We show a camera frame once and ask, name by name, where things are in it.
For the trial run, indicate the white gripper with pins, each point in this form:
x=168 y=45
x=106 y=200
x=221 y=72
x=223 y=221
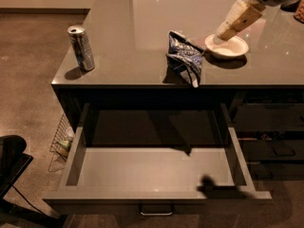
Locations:
x=249 y=14

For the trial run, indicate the blue chip bag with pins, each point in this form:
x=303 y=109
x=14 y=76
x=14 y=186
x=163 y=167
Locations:
x=184 y=58

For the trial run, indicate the open grey top drawer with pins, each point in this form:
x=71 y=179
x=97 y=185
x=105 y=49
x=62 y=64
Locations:
x=190 y=159

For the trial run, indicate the white paper bowl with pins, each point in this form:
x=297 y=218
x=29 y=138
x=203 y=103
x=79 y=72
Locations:
x=233 y=48

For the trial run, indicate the dark grey counter cabinet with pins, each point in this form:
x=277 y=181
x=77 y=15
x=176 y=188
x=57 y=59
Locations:
x=129 y=39

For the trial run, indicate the dark lower side drawers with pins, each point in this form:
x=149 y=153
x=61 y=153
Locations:
x=270 y=130

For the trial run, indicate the silver blue drink can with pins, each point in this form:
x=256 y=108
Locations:
x=81 y=46

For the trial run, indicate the black chair base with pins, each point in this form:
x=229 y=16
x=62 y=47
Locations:
x=13 y=162

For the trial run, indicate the wire mesh waste basket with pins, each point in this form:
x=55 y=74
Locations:
x=60 y=146

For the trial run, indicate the metal drawer handle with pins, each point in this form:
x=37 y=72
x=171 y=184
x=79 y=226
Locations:
x=154 y=210

